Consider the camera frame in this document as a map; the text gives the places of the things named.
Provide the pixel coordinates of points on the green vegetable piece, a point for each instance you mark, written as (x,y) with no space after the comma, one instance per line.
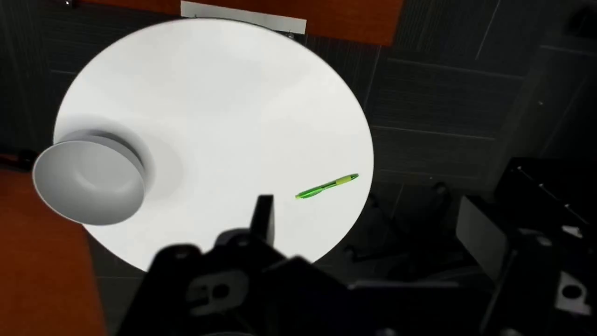
(327,185)

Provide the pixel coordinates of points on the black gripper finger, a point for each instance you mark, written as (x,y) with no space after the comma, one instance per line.
(264,217)

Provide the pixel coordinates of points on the black equipment stand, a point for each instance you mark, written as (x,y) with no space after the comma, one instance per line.
(534,248)

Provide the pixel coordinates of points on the grey bowl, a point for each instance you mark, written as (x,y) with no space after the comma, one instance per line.
(86,179)

